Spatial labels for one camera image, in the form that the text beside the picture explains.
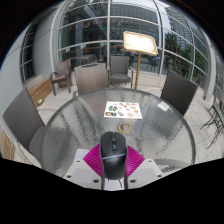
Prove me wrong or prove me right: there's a wooden slat panel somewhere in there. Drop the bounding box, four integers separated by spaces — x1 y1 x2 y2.
0 129 17 161

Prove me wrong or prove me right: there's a black metal chairs group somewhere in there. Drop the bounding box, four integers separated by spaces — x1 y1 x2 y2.
199 96 224 149

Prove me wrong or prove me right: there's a colourful picture menu card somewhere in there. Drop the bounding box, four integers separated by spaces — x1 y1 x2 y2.
103 100 144 120

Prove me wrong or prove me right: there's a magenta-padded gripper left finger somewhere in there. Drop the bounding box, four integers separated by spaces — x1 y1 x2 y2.
64 143 105 191

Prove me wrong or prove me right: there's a gold framed sign stand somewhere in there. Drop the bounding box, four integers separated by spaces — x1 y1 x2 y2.
122 30 159 90

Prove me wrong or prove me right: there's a small white card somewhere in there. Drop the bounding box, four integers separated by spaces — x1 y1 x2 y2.
156 101 171 112

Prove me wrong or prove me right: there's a white printed mouse pad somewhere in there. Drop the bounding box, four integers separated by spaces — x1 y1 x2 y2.
73 148 129 192

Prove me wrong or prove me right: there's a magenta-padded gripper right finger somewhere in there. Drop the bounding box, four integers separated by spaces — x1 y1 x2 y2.
125 145 164 190

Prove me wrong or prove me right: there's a brass round table ring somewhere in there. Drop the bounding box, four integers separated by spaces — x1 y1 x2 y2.
116 121 134 135

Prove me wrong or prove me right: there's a black computer mouse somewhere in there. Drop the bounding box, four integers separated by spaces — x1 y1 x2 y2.
99 131 129 181

